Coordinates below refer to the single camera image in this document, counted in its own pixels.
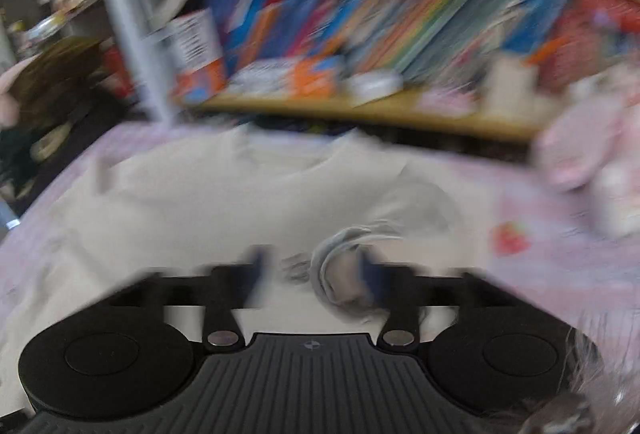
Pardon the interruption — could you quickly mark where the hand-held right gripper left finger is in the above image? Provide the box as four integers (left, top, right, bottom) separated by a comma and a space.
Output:
107, 246, 273, 354

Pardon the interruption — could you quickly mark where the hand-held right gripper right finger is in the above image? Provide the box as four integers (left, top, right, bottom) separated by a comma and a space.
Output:
360, 254, 516, 356

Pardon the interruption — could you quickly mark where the cream printed t-shirt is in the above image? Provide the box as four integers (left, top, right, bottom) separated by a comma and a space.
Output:
0, 126, 503, 420

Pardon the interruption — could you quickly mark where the white and wooden bookshelf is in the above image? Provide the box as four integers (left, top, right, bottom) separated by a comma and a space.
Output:
90, 0, 640, 145

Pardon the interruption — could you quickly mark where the pink checkered cartoon desk mat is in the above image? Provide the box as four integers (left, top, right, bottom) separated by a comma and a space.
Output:
0, 121, 640, 434

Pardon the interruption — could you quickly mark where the small white packet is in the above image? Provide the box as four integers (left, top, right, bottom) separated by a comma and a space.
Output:
347, 70, 404, 103

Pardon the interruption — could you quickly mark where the long white orange box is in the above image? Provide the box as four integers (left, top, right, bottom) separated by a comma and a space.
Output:
230, 56, 347, 97

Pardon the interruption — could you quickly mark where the pale wooden pen holder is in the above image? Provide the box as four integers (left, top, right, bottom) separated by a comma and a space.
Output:
482, 56, 539, 125

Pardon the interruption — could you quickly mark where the pale fluffy fur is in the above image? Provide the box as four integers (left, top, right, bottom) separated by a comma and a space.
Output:
520, 329, 640, 434

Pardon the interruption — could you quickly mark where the tall white orange box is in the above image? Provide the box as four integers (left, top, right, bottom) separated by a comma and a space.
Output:
167, 8, 229, 105

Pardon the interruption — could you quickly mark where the pink white plush bunny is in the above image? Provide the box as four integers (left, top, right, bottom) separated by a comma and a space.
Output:
532, 64, 640, 239

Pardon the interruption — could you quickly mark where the row of colourful books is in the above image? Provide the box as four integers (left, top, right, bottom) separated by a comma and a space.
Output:
205, 0, 640, 90

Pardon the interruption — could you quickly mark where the pink fluffy cloth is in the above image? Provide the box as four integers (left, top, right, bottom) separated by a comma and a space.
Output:
0, 62, 22, 125

